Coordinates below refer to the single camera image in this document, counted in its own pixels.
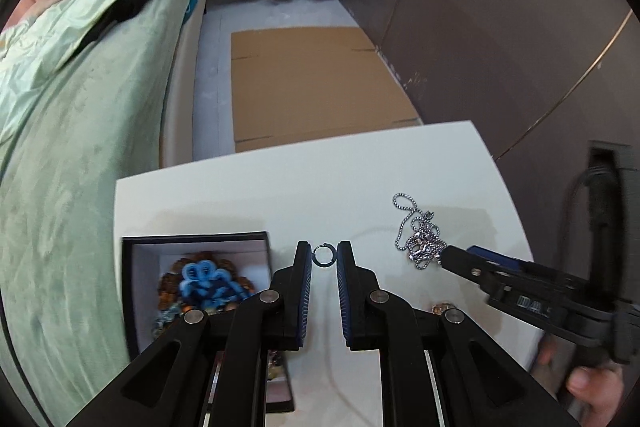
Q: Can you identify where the black cable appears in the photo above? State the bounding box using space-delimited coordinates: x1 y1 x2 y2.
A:
556 163 614 268

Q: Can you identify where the black jewelry box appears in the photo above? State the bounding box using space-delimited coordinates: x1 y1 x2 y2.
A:
116 232 295 426

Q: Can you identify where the flattened cardboard sheet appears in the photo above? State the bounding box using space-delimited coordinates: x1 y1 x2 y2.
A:
231 27 420 153

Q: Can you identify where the green bed quilt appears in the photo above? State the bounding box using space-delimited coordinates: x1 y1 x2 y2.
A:
1 0 192 426

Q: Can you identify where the white table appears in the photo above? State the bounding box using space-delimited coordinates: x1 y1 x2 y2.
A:
113 119 544 427

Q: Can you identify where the person's right hand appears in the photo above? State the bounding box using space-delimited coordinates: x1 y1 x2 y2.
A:
537 336 626 427

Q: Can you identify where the silver chain necklace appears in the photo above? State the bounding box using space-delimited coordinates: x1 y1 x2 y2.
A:
391 192 449 271

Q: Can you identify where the small metal ring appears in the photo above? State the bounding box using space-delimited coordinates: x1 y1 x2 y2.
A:
312 243 335 267

